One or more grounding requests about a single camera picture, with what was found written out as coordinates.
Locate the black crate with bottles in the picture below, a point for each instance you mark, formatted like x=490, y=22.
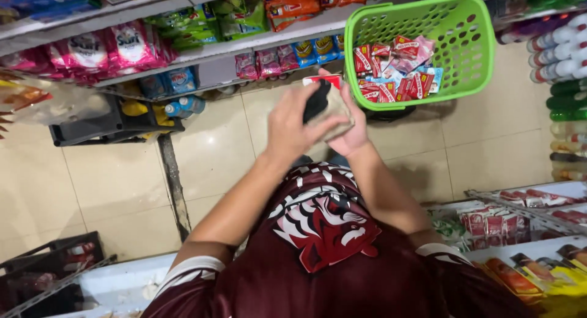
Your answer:
x=114, y=120

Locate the red and white small box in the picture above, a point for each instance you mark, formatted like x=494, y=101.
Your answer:
x=331, y=80

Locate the person's right hand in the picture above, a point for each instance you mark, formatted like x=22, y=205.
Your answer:
x=355, y=130

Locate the person's right fingers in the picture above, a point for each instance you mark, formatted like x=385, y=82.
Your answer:
x=345, y=94

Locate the white shelf with sachet packets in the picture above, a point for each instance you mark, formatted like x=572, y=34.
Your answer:
x=513, y=235

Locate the pile of red white packets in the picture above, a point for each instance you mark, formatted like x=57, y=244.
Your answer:
x=394, y=75

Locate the green plastic shopping basket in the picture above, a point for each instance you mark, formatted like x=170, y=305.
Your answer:
x=463, y=38

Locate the black crate with red packets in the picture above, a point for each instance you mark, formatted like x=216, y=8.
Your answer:
x=41, y=276

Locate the person's left hand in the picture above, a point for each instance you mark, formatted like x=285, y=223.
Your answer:
x=286, y=127

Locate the beige and black cloth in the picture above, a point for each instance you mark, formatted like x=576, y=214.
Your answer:
x=332, y=108

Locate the clear plastic snack bags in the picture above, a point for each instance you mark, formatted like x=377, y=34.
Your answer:
x=50, y=102

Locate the white shelf board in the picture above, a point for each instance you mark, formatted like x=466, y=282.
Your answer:
x=119, y=286

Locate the shelf of plastic bottles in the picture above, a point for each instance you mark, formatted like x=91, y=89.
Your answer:
x=564, y=79

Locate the person's maroon printed shirt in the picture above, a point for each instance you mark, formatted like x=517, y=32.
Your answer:
x=330, y=263

